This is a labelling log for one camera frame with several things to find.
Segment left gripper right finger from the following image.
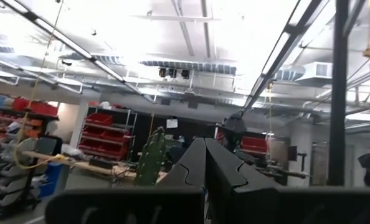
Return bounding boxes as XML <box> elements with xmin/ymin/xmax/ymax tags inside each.
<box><xmin>206</xmin><ymin>138</ymin><xmax>370</xmax><ymax>224</ymax></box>

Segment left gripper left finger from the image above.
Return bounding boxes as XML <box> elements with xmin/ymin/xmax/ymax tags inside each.
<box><xmin>44</xmin><ymin>138</ymin><xmax>206</xmax><ymax>224</ymax></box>

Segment tall green cactus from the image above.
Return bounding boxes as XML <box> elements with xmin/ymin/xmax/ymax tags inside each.
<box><xmin>134</xmin><ymin>126</ymin><xmax>167</xmax><ymax>187</ymax></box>

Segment red storage bins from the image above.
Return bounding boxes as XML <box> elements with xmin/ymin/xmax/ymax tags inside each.
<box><xmin>216</xmin><ymin>130</ymin><xmax>268</xmax><ymax>156</ymax></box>

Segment black monitor stand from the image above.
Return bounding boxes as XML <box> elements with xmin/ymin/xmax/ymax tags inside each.
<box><xmin>286</xmin><ymin>144</ymin><xmax>308</xmax><ymax>172</ymax></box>

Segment metal shelf with red bins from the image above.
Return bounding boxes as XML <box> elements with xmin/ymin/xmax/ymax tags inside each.
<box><xmin>77</xmin><ymin>105</ymin><xmax>138</xmax><ymax>161</ymax></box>

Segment wooden work table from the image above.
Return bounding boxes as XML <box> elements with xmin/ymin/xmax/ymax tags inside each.
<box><xmin>21</xmin><ymin>151</ymin><xmax>139</xmax><ymax>181</ymax></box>

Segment blue barrel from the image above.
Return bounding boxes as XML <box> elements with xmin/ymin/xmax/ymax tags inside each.
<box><xmin>38</xmin><ymin>161</ymin><xmax>64</xmax><ymax>198</ymax></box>

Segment black desktop monitor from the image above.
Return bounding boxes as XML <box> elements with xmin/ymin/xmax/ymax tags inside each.
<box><xmin>35</xmin><ymin>135</ymin><xmax>64</xmax><ymax>156</ymax></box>

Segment rack with grey bins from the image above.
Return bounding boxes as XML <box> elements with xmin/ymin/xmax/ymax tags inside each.
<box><xmin>0</xmin><ymin>93</ymin><xmax>60</xmax><ymax>215</ymax></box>

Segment yellow hanging power plug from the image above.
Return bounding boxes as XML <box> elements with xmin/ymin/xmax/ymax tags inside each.
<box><xmin>362</xmin><ymin>0</ymin><xmax>370</xmax><ymax>59</ymax></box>

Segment yellow hanging cord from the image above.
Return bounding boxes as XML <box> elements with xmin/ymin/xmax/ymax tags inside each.
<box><xmin>13</xmin><ymin>0</ymin><xmax>64</xmax><ymax>170</ymax></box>

